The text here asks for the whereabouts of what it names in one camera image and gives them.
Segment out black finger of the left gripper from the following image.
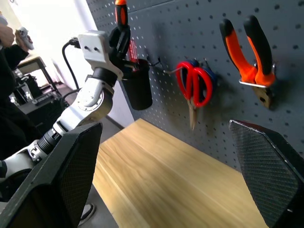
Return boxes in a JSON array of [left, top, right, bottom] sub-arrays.
[[120, 24, 132, 60], [109, 26, 122, 48]]

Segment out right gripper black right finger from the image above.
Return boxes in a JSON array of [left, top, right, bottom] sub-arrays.
[[228, 119, 304, 228]]

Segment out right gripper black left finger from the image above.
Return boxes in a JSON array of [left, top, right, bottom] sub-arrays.
[[0, 122, 104, 228]]

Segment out orange black screwdriver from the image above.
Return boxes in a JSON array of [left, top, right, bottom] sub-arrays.
[[114, 0, 130, 34]]

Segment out red handled scissors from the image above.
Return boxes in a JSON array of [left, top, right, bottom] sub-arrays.
[[175, 61, 214, 131]]

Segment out orange black pliers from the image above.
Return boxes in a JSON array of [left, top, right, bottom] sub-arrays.
[[219, 15, 277, 109]]

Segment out black pegboard hook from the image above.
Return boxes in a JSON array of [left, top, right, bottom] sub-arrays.
[[145, 55, 165, 70]]

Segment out dark grey pegboard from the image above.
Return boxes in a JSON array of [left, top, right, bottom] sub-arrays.
[[85, 0, 304, 178]]

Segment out silver pegboard hook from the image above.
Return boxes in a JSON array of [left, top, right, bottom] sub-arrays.
[[163, 66, 184, 75]]

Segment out person's bare hand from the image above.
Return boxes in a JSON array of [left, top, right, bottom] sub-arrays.
[[0, 23, 15, 48]]

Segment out red labelled tool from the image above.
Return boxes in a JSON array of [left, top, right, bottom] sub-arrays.
[[129, 39, 139, 63]]

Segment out grey white shoe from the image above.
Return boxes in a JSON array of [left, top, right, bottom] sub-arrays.
[[79, 203, 96, 226]]

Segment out black cup holder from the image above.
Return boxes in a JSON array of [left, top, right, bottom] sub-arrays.
[[121, 58, 153, 111]]

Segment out black equipment case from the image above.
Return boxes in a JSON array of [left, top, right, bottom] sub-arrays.
[[18, 91, 66, 135]]

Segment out person in black clothes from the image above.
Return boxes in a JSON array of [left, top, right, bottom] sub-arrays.
[[0, 43, 45, 161]]

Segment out background side table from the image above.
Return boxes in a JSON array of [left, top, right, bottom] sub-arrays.
[[17, 55, 59, 92]]

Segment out white handheld controller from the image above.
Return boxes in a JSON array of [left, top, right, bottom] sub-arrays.
[[15, 26, 35, 51]]

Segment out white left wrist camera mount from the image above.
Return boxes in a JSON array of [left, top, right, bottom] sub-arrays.
[[77, 30, 124, 81]]

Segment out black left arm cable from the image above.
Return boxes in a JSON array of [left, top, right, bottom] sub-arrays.
[[62, 38, 81, 91]]

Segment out metal pliers holder bracket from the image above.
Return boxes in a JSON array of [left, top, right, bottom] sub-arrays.
[[238, 61, 277, 89]]

